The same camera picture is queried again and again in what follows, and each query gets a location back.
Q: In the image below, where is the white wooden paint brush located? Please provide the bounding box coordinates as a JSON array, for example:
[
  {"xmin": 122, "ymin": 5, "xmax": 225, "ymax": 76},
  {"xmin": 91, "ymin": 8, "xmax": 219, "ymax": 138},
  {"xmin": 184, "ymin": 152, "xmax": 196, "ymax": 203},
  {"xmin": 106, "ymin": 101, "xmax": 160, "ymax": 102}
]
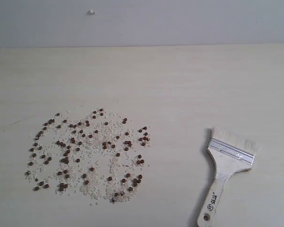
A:
[{"xmin": 197, "ymin": 127, "xmax": 259, "ymax": 227}]

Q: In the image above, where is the beans and rice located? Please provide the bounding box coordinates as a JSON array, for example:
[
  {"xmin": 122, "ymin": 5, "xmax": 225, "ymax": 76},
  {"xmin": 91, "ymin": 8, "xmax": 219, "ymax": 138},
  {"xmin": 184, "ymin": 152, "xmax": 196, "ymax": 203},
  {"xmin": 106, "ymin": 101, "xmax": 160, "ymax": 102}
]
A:
[{"xmin": 24, "ymin": 108, "xmax": 151, "ymax": 203}]

